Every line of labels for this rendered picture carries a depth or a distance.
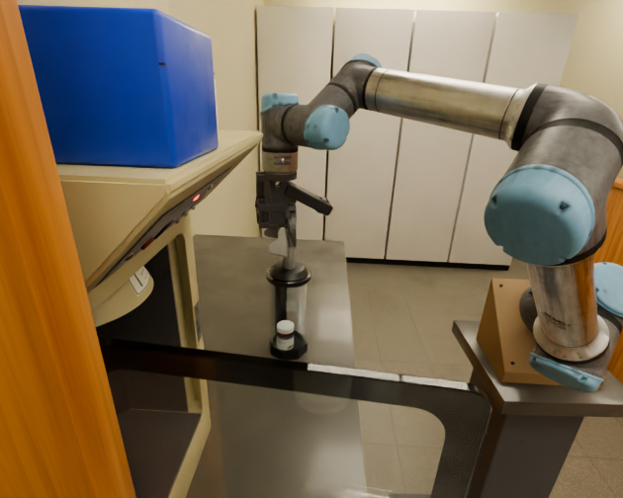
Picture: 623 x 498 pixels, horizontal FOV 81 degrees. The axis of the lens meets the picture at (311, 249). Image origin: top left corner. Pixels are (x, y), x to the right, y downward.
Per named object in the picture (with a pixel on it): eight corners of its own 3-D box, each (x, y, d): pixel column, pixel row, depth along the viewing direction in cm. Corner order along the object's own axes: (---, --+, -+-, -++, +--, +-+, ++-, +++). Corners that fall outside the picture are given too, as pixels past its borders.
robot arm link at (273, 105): (279, 93, 66) (251, 92, 71) (280, 154, 70) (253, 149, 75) (311, 94, 71) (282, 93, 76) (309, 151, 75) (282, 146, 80)
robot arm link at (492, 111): (670, 71, 44) (347, 38, 70) (643, 129, 41) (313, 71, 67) (630, 144, 54) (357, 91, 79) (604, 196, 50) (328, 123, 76)
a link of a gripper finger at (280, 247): (268, 271, 80) (266, 229, 80) (295, 269, 81) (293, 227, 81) (270, 271, 76) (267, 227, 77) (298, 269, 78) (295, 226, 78)
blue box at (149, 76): (27, 163, 24) (-17, 2, 20) (112, 144, 33) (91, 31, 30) (176, 169, 24) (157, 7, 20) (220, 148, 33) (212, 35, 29)
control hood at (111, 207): (19, 318, 25) (-30, 172, 21) (189, 197, 55) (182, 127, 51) (184, 328, 24) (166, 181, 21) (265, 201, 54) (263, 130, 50)
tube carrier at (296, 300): (265, 334, 99) (264, 263, 91) (305, 330, 101) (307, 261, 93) (269, 360, 89) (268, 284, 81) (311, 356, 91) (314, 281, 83)
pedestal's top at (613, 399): (554, 333, 112) (557, 322, 111) (639, 418, 83) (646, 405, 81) (451, 330, 112) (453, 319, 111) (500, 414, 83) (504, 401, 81)
